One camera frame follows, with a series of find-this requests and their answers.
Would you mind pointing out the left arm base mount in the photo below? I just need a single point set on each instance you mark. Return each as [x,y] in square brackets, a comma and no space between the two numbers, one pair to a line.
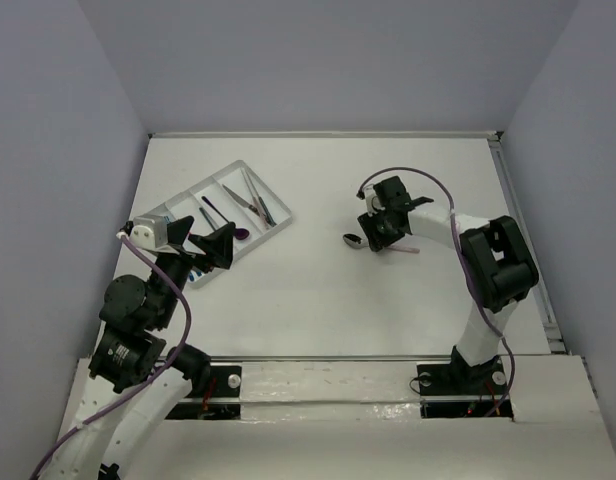
[218,400]

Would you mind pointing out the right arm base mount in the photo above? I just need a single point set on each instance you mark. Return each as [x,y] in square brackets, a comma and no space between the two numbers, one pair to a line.
[443,398]

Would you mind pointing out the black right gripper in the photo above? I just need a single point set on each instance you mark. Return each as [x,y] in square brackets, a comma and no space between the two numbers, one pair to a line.
[376,240]

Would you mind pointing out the dark grey chopstick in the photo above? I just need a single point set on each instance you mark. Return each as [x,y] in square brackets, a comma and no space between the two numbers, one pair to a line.
[208,218]

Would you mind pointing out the dark handled knife in tray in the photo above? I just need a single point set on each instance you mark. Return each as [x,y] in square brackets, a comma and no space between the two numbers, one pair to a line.
[247,205]

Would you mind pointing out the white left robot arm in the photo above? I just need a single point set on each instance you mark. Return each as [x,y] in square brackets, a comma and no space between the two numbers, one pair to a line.
[142,366]

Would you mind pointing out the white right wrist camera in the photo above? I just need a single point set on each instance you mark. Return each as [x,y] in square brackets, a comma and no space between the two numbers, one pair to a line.
[368,194]

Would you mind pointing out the purple spoon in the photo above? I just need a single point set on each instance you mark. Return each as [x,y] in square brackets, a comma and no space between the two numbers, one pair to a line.
[240,234]

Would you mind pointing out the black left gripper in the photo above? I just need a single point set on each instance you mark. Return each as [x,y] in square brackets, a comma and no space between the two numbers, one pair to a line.
[189,251]

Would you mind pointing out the blue fork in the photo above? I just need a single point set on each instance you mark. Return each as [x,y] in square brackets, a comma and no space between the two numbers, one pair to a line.
[195,276]

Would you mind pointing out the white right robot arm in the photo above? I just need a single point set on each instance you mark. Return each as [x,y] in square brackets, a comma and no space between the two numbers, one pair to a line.
[496,262]

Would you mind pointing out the white cutlery tray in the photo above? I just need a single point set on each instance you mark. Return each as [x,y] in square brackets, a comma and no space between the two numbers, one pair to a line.
[189,200]

